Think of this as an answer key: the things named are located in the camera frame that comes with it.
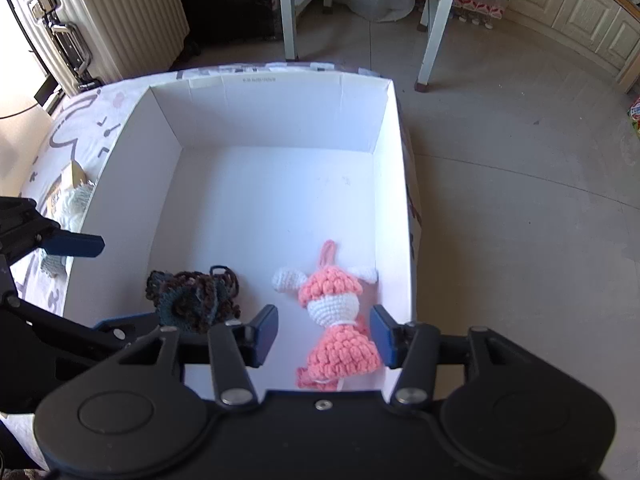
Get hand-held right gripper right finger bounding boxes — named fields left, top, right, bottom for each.
left=370, top=304, right=531, bottom=406

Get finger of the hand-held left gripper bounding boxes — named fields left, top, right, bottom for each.
left=0, top=260, right=162, bottom=355
left=0, top=197, right=106, bottom=264

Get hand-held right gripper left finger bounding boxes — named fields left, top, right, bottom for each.
left=117, top=304, right=279, bottom=407

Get grey crochet piece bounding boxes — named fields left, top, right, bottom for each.
left=39, top=254, right=69, bottom=279

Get dark brown crochet piece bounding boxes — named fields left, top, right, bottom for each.
left=145, top=265, right=241, bottom=335

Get pink crochet doll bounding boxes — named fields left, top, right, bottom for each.
left=271, top=240, right=385, bottom=392

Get white cardboard box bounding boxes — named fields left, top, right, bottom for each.
left=62, top=71, right=423, bottom=401

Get beige wooden block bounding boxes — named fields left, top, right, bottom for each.
left=61, top=162, right=87, bottom=188

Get white printed bedsheet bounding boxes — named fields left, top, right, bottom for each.
left=0, top=61, right=426, bottom=468

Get white ribbed suitcase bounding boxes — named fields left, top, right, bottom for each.
left=7, top=0, right=191, bottom=96

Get white metal stool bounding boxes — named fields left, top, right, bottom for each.
left=276, top=0, right=466, bottom=93

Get cream kitchen cabinets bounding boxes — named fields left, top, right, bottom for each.
left=500, top=0, right=640, bottom=93

